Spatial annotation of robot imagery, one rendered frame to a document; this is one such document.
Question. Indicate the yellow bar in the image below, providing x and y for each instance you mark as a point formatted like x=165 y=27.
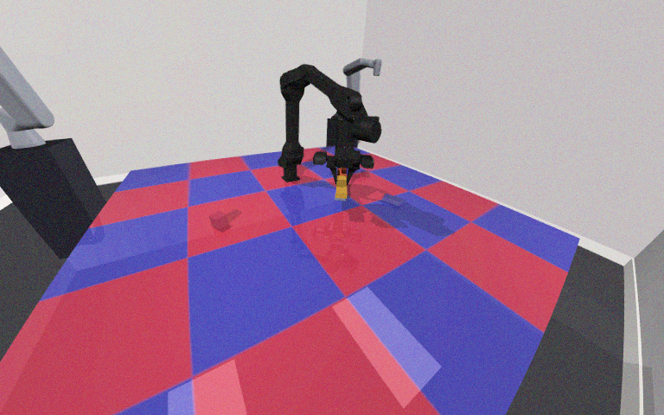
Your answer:
x=341 y=185

